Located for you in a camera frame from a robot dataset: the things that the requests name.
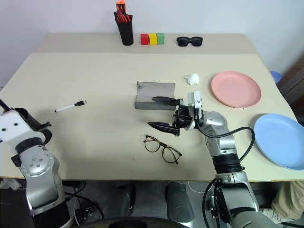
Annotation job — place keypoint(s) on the red and black marker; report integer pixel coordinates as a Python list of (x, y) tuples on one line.
[(117, 16), (122, 16), (128, 18)]

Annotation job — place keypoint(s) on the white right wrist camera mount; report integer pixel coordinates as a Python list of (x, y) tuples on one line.
[(196, 101)]

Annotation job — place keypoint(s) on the light blue plate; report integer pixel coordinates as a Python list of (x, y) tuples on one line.
[(278, 137)]

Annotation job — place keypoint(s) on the light blue bin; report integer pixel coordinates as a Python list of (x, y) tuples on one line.
[(276, 76)]

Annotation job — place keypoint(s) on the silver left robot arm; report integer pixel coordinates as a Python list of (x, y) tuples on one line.
[(40, 171)]

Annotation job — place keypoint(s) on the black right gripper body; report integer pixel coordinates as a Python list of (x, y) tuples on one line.
[(183, 117)]

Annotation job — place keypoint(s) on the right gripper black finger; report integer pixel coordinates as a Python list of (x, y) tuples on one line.
[(165, 100), (164, 127)]

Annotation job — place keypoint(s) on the white tissue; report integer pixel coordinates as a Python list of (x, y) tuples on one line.
[(192, 78)]

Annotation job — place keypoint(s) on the green wooden block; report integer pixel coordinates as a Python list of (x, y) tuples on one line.
[(160, 39)]

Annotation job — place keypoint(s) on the dark grey rounded shape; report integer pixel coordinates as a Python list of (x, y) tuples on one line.
[(128, 199), (178, 202)]

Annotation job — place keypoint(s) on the person's light shoe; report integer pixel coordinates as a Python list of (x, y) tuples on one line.
[(269, 213)]

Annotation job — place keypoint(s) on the grey glasses case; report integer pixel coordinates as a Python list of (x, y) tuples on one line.
[(154, 90)]

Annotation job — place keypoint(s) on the black sunglasses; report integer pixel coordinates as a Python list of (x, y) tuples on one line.
[(183, 42)]

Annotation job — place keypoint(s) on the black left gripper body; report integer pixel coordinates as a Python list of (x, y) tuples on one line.
[(46, 136)]

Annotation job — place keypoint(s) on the orange capped marker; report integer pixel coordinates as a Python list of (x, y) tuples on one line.
[(120, 4)]

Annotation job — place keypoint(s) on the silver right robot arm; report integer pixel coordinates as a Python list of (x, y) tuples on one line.
[(221, 142)]

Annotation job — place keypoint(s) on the black pen cup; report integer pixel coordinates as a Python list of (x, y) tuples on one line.
[(126, 33)]

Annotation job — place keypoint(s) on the white marker with black cap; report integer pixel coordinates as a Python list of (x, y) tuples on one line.
[(69, 107)]

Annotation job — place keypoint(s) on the red wooden block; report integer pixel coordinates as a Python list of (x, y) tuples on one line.
[(144, 40)]

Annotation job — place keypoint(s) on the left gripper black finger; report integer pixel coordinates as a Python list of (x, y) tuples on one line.
[(33, 120)]

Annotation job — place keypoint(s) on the pink plate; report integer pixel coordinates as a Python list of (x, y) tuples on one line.
[(235, 89)]

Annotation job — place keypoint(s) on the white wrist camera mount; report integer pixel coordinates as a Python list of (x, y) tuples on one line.
[(196, 101), (14, 126)]

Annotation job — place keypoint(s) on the tortoiseshell glasses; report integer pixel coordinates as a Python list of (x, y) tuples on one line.
[(161, 145)]

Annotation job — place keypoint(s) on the yellow wooden block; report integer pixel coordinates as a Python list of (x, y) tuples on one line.
[(152, 40)]

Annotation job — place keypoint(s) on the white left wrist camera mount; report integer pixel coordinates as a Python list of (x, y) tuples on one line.
[(14, 126)]

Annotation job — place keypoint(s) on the dark brown wooden furniture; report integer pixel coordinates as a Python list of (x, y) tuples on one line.
[(294, 83)]

